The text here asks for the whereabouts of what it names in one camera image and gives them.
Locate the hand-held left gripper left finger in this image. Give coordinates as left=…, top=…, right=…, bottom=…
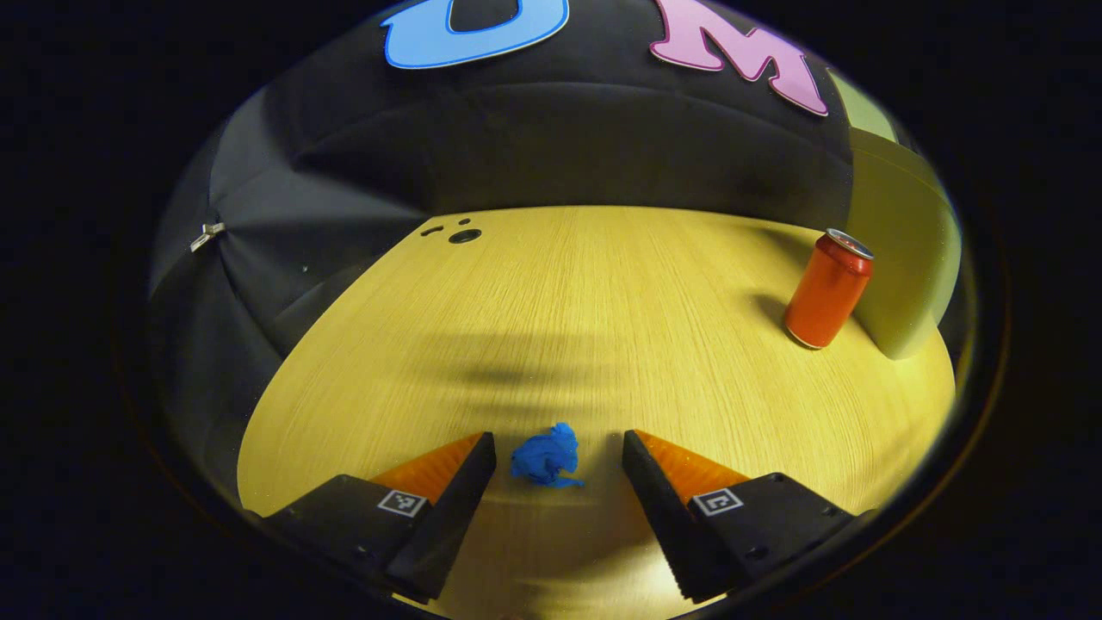
left=258, top=431, right=498, bottom=604

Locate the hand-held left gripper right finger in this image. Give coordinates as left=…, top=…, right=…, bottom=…
left=622, top=430, right=862, bottom=604

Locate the blue paper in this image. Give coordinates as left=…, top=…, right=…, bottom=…
left=511, top=422, right=586, bottom=489

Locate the orange pop can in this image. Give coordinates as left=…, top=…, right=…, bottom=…
left=783, top=228, right=876, bottom=350

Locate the green desktop garbage bin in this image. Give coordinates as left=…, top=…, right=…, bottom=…
left=826, top=69, right=963, bottom=361

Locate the black backdrop cloth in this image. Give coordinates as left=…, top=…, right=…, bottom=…
left=148, top=0, right=862, bottom=449

